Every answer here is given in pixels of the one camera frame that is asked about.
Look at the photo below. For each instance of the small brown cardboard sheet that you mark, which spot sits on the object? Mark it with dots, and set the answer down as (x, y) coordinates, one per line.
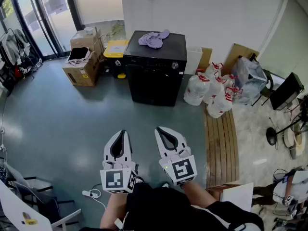
(207, 56)

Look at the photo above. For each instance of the black flat monitor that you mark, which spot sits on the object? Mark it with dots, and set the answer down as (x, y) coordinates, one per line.
(285, 93)

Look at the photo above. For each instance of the glass door with black frame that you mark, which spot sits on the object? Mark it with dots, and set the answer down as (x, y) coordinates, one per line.
(45, 20)

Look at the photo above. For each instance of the clothes rack with garments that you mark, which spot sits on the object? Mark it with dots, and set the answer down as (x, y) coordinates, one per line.
(12, 49)

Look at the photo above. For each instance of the clear plastic storage box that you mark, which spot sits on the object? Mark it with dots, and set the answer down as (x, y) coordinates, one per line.
(249, 80)

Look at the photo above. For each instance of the small white box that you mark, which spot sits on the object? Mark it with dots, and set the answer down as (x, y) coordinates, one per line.
(89, 30)

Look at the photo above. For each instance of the person's black clothing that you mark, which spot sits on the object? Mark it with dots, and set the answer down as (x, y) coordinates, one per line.
(168, 210)

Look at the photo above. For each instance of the black frame chair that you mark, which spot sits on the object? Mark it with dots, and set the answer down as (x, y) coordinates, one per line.
(45, 201)

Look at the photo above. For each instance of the black bin with yellow lid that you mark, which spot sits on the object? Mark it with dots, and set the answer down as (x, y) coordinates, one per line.
(115, 49)

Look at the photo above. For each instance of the person's shoe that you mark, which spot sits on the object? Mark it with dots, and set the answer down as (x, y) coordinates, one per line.
(165, 184)
(139, 180)

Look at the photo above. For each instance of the person's left shoe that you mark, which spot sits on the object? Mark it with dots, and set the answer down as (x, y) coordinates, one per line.
(139, 180)

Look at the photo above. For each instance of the black washing machine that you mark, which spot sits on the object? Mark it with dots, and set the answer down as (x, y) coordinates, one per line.
(156, 85)

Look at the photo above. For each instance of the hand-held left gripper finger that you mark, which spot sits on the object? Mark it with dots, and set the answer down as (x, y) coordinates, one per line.
(128, 148)
(107, 150)

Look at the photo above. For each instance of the black floor fan stand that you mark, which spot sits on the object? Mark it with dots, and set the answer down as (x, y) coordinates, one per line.
(271, 136)

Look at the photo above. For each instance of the person's left forearm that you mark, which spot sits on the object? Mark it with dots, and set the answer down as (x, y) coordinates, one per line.
(115, 208)

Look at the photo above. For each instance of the slatted wooden bench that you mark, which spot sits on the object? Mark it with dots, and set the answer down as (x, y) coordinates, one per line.
(222, 148)

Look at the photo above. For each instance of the white bags with red ties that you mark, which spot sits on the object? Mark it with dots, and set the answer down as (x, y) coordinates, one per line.
(196, 90)

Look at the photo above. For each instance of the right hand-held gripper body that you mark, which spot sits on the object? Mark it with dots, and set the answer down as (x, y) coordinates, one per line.
(180, 170)

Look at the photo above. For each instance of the white power strip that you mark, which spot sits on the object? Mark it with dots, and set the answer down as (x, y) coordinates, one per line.
(91, 193)

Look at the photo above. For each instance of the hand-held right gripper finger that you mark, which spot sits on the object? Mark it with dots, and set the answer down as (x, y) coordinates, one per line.
(160, 145)
(179, 142)

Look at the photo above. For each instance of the silver washing machine knob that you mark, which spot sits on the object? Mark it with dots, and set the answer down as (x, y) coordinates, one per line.
(175, 65)

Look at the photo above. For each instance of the large brown cardboard sheet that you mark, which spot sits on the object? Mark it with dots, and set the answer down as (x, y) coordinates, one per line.
(237, 53)

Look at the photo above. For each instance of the person's right shoe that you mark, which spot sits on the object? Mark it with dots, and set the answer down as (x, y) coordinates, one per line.
(165, 184)

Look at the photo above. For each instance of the purple cloth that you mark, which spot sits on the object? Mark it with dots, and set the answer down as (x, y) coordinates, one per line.
(152, 40)

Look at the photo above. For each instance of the brown cardboard box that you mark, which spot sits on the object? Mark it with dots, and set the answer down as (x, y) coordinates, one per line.
(84, 71)

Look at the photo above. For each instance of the white rectangular bin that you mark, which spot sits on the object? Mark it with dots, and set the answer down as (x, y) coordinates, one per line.
(192, 60)

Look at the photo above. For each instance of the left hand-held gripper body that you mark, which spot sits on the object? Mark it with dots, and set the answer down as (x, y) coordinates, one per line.
(115, 178)

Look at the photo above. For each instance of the wooden and white cabinet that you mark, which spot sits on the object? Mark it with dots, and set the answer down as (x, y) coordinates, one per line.
(237, 196)

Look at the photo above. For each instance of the person's right forearm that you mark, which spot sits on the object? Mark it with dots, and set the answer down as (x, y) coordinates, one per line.
(197, 196)

